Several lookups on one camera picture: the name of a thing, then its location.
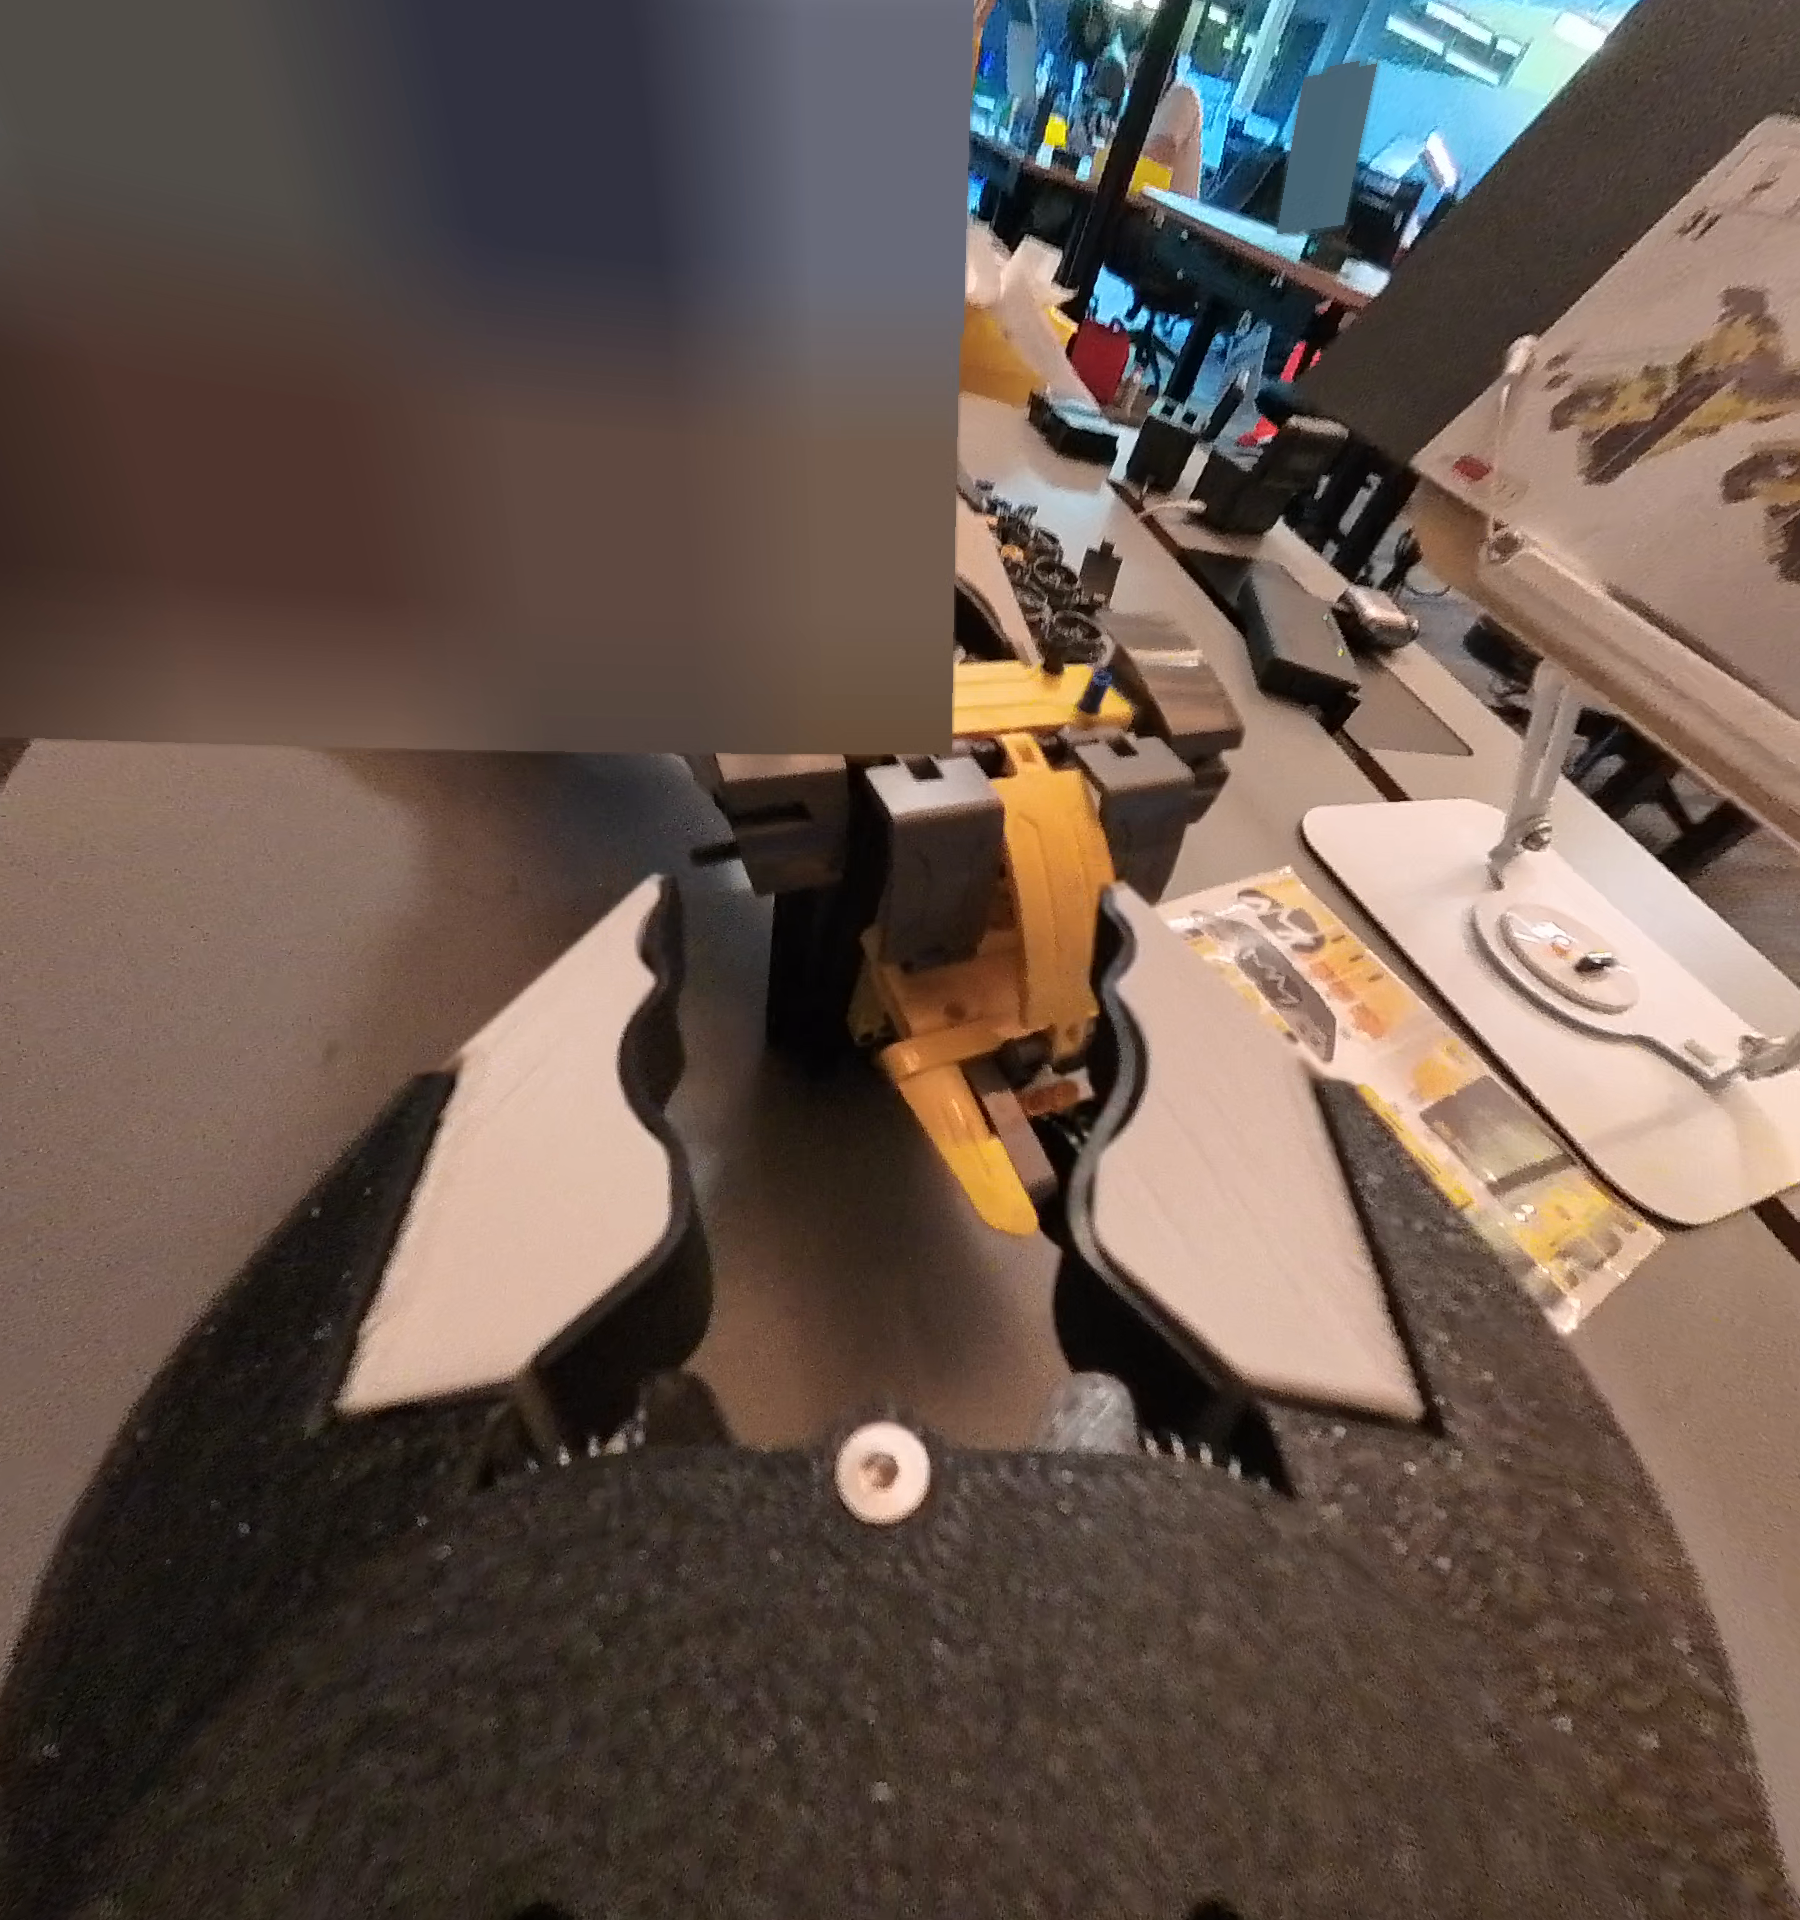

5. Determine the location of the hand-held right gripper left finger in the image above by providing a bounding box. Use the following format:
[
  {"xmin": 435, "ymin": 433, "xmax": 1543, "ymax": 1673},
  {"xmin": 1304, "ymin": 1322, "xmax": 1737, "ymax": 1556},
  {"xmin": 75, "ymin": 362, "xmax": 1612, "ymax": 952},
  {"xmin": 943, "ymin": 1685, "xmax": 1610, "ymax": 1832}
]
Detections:
[{"xmin": 332, "ymin": 873, "xmax": 713, "ymax": 1449}]

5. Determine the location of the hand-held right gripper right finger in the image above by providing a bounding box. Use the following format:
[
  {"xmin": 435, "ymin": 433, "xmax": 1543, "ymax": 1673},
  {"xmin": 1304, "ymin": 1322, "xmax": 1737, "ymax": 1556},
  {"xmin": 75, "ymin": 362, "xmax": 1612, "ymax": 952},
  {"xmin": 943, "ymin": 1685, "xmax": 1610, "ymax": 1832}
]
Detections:
[{"xmin": 1052, "ymin": 881, "xmax": 1427, "ymax": 1433}]

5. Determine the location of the yellow toy brick model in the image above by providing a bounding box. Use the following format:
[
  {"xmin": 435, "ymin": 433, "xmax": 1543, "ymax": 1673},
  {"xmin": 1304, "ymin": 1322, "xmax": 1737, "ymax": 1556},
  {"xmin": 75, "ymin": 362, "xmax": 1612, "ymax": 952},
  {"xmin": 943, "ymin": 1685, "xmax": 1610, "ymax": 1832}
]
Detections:
[{"xmin": 696, "ymin": 605, "xmax": 1240, "ymax": 1240}]

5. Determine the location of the pile of toy brick parts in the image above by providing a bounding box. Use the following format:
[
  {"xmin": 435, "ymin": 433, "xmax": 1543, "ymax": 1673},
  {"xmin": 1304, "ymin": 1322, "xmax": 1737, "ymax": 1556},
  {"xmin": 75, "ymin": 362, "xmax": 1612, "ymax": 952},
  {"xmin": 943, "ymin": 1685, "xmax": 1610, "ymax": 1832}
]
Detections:
[{"xmin": 960, "ymin": 471, "xmax": 1141, "ymax": 670}]

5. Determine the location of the yellow sticker sheet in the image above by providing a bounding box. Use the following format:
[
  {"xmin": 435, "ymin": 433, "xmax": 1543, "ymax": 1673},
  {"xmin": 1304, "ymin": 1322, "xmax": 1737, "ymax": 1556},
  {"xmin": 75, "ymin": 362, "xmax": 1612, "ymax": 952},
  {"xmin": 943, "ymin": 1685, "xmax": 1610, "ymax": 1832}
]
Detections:
[{"xmin": 1162, "ymin": 862, "xmax": 1667, "ymax": 1338}]

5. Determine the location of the white book stand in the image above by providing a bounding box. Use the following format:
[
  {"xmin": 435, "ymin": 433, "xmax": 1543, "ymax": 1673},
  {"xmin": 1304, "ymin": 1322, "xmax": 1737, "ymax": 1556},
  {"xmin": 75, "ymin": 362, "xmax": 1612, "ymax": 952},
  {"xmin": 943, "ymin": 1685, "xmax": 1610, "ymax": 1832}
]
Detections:
[{"xmin": 1301, "ymin": 336, "xmax": 1800, "ymax": 1228}]

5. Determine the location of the black power box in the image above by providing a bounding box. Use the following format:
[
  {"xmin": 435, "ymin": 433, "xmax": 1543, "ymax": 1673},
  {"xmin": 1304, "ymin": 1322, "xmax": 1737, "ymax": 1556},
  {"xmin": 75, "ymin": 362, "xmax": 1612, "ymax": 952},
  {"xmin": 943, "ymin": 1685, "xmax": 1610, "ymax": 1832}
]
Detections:
[{"xmin": 1233, "ymin": 565, "xmax": 1361, "ymax": 701}]

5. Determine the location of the black battery charger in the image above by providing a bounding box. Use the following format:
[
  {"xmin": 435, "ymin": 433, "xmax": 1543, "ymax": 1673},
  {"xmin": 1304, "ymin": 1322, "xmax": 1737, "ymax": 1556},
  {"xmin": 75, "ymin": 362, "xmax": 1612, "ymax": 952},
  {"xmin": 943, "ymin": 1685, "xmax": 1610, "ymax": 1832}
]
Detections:
[
  {"xmin": 1191, "ymin": 412, "xmax": 1355, "ymax": 537},
  {"xmin": 1131, "ymin": 407, "xmax": 1220, "ymax": 492}
]

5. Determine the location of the long wooden table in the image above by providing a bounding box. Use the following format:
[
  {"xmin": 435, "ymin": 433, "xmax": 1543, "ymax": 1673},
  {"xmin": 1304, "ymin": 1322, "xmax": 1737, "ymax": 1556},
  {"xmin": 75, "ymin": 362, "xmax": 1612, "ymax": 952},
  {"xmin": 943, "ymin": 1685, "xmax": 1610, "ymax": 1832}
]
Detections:
[{"xmin": 973, "ymin": 133, "xmax": 1389, "ymax": 323}]

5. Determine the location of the instruction booklet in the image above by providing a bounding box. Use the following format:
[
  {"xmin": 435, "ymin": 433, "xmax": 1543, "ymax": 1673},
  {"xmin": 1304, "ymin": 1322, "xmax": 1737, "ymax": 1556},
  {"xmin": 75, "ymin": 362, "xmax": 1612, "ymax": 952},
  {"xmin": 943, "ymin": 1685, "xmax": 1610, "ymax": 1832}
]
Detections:
[{"xmin": 1415, "ymin": 112, "xmax": 1800, "ymax": 722}]

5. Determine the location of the black partition panel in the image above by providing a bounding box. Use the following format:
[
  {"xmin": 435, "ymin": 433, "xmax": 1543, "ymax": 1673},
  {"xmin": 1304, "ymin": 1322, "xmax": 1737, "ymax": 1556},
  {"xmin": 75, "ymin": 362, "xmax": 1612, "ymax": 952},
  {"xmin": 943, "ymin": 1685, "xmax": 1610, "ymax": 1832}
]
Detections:
[{"xmin": 1289, "ymin": 0, "xmax": 1800, "ymax": 469}]

